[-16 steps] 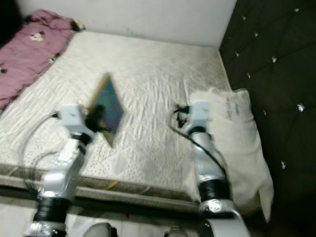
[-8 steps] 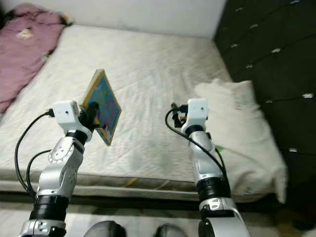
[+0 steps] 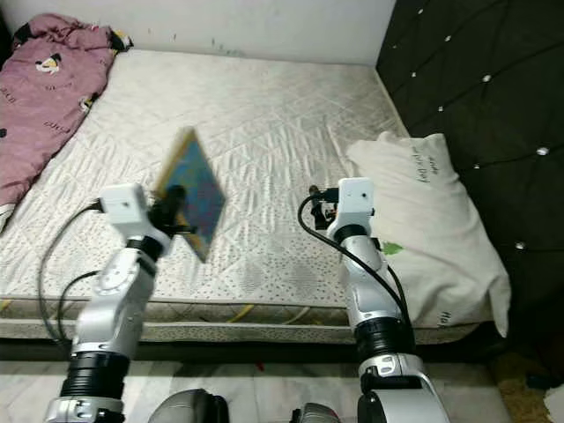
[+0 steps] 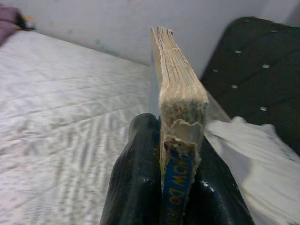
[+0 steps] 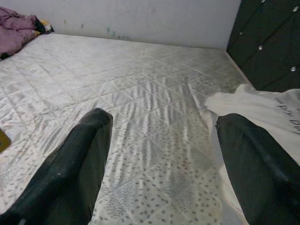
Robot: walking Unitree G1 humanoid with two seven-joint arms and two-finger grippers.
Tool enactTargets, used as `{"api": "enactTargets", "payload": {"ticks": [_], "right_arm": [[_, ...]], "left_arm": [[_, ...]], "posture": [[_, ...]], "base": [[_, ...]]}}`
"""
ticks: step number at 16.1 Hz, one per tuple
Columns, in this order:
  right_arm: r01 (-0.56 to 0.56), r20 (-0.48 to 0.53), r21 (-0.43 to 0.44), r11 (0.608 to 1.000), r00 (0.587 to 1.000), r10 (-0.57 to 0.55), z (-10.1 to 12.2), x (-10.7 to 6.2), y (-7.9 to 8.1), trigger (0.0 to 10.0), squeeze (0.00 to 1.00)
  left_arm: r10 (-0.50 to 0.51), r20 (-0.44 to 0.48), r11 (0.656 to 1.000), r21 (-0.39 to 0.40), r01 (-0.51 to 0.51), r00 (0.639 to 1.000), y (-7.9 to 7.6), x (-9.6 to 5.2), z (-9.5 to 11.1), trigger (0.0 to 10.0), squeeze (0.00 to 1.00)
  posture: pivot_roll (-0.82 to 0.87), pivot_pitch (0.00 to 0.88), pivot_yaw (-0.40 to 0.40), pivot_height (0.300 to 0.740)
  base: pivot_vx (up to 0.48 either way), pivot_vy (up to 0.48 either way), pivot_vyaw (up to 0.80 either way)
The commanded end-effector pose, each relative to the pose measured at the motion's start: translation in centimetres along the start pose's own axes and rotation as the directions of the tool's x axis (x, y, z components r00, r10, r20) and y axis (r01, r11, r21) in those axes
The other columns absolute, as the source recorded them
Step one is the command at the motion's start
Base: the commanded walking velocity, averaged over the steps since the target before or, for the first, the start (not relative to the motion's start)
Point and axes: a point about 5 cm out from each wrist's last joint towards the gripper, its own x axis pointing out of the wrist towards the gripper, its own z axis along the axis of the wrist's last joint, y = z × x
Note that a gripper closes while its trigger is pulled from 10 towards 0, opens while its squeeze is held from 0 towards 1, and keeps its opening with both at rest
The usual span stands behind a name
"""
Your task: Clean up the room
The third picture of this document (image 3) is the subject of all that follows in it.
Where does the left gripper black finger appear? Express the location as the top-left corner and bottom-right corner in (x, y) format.
(154, 187), (188, 230)

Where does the yellow blue children's book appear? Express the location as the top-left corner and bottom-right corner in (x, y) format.
(152, 128), (228, 263)

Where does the white pillow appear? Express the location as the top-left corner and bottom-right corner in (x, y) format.
(346, 132), (513, 338)

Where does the white quilted mattress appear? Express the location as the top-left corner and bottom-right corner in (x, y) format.
(0, 48), (509, 345)

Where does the purple cartoon print blanket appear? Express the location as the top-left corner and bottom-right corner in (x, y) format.
(0, 13), (134, 209)

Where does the grey robot left leg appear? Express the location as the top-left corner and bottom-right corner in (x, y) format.
(148, 390), (231, 423)

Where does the black tufted headboard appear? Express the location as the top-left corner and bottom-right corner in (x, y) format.
(374, 0), (564, 355)

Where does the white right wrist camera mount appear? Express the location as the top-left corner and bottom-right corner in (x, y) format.
(335, 178), (379, 235)

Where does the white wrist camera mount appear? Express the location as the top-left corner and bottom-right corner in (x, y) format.
(335, 178), (379, 235)
(101, 183), (169, 257)

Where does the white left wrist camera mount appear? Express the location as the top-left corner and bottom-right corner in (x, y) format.
(101, 183), (169, 257)

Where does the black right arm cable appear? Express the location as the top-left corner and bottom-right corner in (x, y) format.
(297, 195), (412, 320)

